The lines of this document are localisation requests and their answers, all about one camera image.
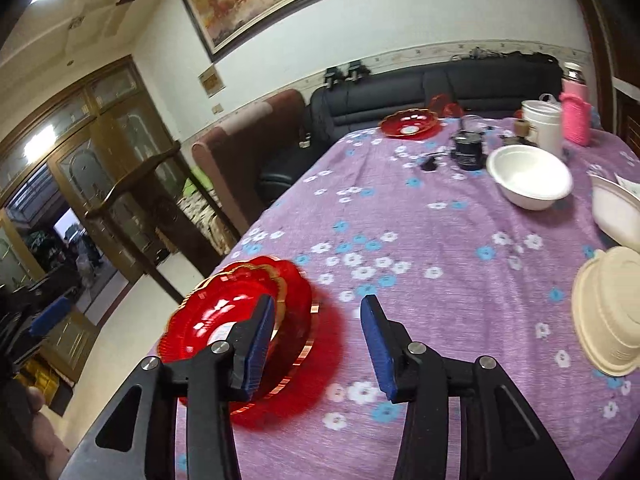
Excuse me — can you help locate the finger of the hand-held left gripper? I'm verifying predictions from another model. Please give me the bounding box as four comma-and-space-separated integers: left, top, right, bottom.
27, 295, 72, 340

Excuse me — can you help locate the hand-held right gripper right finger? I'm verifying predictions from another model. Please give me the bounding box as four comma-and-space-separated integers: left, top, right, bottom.
360, 294, 576, 480

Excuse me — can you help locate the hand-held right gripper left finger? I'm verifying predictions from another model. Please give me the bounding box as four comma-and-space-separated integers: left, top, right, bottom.
60, 294, 277, 480

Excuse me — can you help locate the red gold-rimmed plate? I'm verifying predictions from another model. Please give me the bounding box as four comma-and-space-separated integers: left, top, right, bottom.
378, 109, 443, 139
160, 256, 321, 416
165, 260, 288, 366

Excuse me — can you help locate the person's left hand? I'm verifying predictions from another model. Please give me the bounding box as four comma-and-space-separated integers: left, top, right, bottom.
20, 387, 71, 468

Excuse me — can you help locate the yellow crate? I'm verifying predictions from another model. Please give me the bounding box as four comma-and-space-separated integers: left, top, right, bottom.
14, 359, 62, 397

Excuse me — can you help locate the purple floral tablecloth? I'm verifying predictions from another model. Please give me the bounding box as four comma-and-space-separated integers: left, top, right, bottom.
172, 115, 640, 480

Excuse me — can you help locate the patterned cushion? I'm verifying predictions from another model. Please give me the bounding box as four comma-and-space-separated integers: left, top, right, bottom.
179, 169, 237, 253

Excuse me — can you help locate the dark wooden chair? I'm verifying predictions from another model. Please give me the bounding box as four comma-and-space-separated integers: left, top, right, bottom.
84, 141, 241, 306

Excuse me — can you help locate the brown upholstered chair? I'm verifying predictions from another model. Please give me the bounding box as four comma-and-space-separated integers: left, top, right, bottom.
191, 89, 308, 236

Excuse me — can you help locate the wooden glass-panel door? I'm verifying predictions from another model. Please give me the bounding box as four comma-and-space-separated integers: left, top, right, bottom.
0, 55, 181, 411

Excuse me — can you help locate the black cup with clear lid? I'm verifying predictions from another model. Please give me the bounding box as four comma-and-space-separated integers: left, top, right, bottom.
451, 115, 488, 172

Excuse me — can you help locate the white oval paper bowl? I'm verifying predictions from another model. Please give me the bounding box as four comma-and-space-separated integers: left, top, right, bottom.
486, 145, 574, 211

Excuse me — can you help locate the cream ribbed plastic bowl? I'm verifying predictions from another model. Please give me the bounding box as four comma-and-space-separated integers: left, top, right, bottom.
571, 246, 640, 377

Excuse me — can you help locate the black leather sofa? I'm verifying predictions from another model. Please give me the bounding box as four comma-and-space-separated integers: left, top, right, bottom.
257, 52, 563, 196

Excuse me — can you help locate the red bag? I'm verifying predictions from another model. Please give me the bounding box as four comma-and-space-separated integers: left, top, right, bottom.
429, 92, 463, 117

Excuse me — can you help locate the white plastic jar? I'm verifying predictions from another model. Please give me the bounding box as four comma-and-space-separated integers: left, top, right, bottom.
521, 100, 564, 158

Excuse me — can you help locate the large white textured bowl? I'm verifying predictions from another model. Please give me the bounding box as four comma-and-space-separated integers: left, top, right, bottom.
590, 174, 640, 256

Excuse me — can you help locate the pink knit-sleeved thermos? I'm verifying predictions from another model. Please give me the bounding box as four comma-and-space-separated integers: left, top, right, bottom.
559, 61, 593, 147

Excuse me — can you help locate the dark wooden sideboard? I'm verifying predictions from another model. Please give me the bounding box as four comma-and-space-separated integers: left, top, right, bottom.
615, 80, 640, 156

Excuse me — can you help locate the small wall plaque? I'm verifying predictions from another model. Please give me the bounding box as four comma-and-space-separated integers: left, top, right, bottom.
198, 66, 223, 97

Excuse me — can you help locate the framed wall painting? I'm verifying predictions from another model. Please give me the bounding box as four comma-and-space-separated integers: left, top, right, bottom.
180, 0, 416, 63

